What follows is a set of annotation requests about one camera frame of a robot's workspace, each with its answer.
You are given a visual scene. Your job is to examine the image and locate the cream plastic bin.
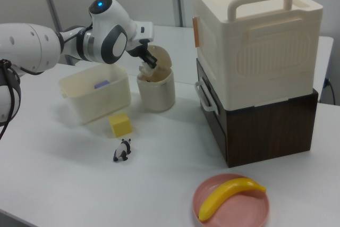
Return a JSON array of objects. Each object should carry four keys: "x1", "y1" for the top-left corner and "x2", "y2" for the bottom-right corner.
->
[{"x1": 58, "y1": 64, "x2": 131, "y2": 125}]

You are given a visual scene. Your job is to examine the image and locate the copper latch strip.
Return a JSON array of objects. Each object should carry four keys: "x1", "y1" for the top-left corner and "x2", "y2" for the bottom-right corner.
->
[{"x1": 192, "y1": 16, "x2": 202, "y2": 49}]

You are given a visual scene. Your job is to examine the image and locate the yellow toy banana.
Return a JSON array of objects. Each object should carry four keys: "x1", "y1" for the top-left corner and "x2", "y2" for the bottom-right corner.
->
[{"x1": 198, "y1": 177, "x2": 267, "y2": 222}]

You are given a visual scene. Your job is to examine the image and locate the small panda figurine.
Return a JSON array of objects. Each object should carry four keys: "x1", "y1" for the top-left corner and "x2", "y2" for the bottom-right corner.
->
[{"x1": 113, "y1": 138, "x2": 132, "y2": 163}]

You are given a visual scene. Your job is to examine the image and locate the cream storage box with handle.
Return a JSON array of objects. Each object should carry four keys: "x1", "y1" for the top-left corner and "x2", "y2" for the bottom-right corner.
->
[{"x1": 191, "y1": 0, "x2": 324, "y2": 111}]

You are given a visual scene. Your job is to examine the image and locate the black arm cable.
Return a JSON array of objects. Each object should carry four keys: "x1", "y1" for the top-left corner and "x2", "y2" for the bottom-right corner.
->
[{"x1": 0, "y1": 58, "x2": 22, "y2": 141}]

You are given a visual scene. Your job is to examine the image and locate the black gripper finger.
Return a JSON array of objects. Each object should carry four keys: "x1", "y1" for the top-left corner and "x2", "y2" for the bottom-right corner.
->
[
  {"x1": 144, "y1": 50, "x2": 158, "y2": 69},
  {"x1": 138, "y1": 47, "x2": 149, "y2": 64}
]

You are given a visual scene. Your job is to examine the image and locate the yellow cube block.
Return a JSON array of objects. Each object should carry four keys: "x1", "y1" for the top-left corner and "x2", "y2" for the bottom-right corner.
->
[{"x1": 108, "y1": 112, "x2": 133, "y2": 139}]

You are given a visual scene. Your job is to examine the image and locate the cream trash can with lid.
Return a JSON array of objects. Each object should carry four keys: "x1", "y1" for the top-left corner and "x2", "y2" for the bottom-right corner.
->
[{"x1": 137, "y1": 45, "x2": 176, "y2": 113}]

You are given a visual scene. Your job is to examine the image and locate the black wall cable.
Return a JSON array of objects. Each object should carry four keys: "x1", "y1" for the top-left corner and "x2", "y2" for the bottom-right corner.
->
[{"x1": 324, "y1": 77, "x2": 336, "y2": 103}]

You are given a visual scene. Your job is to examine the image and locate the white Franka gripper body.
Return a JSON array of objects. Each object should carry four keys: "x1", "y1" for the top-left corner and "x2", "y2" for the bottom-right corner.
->
[{"x1": 126, "y1": 20, "x2": 155, "y2": 59}]

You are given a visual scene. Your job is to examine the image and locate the white drawer handle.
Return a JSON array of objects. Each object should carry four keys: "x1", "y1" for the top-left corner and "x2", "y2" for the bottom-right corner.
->
[{"x1": 194, "y1": 74, "x2": 220, "y2": 113}]

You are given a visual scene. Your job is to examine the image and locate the white paper ball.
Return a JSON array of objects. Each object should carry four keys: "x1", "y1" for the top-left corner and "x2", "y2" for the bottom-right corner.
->
[{"x1": 138, "y1": 61, "x2": 157, "y2": 77}]

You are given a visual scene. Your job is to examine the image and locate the dark brown wooden drawer box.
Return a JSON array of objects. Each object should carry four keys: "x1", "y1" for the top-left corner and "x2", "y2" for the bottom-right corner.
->
[{"x1": 195, "y1": 58, "x2": 319, "y2": 169}]

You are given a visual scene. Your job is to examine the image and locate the purple cube block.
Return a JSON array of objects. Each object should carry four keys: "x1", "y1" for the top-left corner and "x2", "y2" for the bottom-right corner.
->
[{"x1": 93, "y1": 79, "x2": 111, "y2": 90}]

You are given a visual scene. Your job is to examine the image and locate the pink plate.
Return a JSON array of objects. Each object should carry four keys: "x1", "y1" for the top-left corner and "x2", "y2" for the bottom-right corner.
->
[{"x1": 192, "y1": 173, "x2": 270, "y2": 227}]

